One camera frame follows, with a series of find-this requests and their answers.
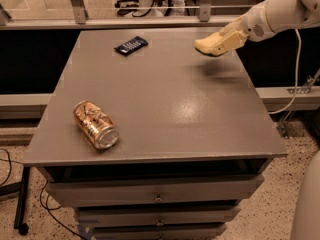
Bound grey drawer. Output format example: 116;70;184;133
76;206;240;227
93;223;226;240
46;175;264;207

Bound gold soda can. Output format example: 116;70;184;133
73;101;119;150

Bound bottom grey drawer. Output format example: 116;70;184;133
93;223;226;240

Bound metal window rail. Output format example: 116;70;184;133
0;0;301;31

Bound blue rxbar wrapper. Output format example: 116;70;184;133
114;36;148;56

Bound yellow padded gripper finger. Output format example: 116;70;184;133
210;24;248;56

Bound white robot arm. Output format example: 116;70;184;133
209;0;320;56

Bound yellow sponge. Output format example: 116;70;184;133
194;32;222;56

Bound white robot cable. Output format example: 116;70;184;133
267;28;302;116

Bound black floor stand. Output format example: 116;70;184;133
0;167;30;236

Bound top grey drawer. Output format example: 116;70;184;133
46;175;264;207

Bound grey drawer cabinet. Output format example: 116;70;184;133
22;27;289;240

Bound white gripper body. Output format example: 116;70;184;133
232;1;275;43

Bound black floor cable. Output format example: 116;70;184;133
0;147;88;240

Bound middle grey drawer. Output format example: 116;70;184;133
76;206;240;227

